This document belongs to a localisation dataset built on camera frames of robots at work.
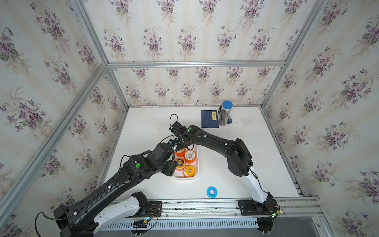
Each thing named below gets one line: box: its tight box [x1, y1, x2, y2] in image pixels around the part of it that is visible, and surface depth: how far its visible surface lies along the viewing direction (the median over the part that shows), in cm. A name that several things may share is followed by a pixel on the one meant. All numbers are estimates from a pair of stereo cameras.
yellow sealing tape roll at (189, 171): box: [184, 165, 195, 178], surface depth 84 cm
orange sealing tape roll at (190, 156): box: [184, 150, 196, 164], surface depth 90 cm
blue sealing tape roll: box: [206, 186, 218, 199], surface depth 80 cm
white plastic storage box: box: [171, 144, 200, 180], surface depth 88 cm
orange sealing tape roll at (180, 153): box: [174, 148, 187, 158], surface depth 92 cm
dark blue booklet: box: [201, 109, 219, 129], surface depth 113 cm
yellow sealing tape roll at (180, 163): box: [176, 158, 186, 169], surface depth 88 cm
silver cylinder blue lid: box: [217, 100, 233, 126], surface depth 100 cm
